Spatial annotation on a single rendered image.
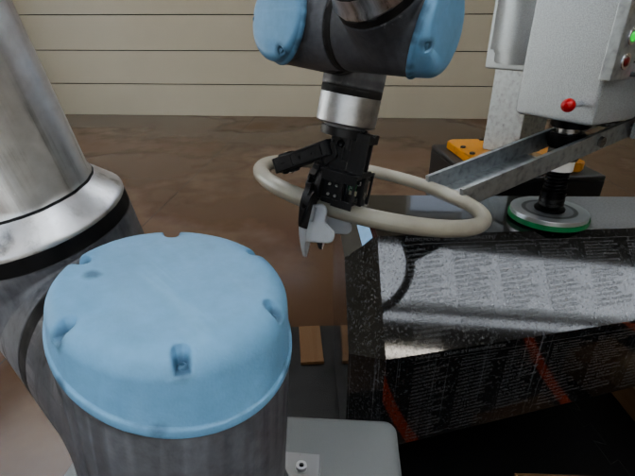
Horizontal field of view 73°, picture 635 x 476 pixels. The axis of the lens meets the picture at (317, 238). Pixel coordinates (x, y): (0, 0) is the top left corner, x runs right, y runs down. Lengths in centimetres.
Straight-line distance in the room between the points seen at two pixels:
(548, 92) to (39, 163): 116
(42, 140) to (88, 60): 796
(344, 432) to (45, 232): 42
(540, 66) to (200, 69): 664
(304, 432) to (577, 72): 102
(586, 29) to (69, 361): 120
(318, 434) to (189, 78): 728
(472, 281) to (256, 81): 646
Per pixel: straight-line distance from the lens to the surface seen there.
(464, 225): 76
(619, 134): 149
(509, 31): 215
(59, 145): 38
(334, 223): 73
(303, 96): 732
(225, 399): 26
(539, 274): 132
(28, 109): 37
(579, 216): 143
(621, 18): 122
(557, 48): 130
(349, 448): 60
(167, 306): 27
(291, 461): 53
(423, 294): 118
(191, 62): 764
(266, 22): 55
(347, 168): 66
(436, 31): 45
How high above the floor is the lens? 132
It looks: 26 degrees down
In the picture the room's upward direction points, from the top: straight up
